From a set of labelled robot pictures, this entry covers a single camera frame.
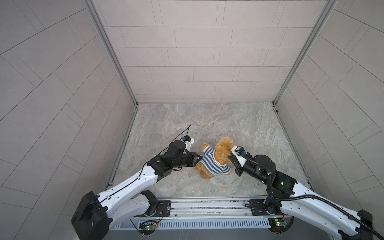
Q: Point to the right green circuit board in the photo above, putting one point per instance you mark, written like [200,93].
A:
[277,225]

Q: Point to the blue white striped knit sweater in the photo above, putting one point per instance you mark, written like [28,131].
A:
[209,162]

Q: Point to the tan plush teddy bear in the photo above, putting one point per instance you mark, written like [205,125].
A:
[223,149]

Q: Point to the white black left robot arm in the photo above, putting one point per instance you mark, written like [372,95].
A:
[96,214]

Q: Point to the aluminium right corner post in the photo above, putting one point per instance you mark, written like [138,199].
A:
[329,6]

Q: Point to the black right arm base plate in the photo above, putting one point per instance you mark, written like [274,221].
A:
[256,207]

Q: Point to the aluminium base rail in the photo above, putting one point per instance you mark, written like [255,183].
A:
[191,208]

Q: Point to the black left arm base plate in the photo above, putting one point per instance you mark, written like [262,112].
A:
[158,209]

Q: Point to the green circuit board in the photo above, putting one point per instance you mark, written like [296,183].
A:
[148,227]
[277,225]

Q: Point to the left green circuit board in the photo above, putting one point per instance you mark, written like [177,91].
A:
[148,227]

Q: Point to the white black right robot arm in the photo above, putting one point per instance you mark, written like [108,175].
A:
[291,198]

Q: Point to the white ventilation grille strip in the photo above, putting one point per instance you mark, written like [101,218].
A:
[203,224]

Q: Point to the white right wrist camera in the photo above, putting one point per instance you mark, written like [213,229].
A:
[240,154]

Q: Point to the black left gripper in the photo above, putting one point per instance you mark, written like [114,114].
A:
[192,158]

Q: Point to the aluminium left corner post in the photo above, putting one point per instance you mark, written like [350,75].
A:
[108,46]

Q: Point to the aluminium corner post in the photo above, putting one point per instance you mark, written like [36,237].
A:
[108,46]
[329,6]

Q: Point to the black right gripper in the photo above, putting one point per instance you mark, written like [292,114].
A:
[238,165]

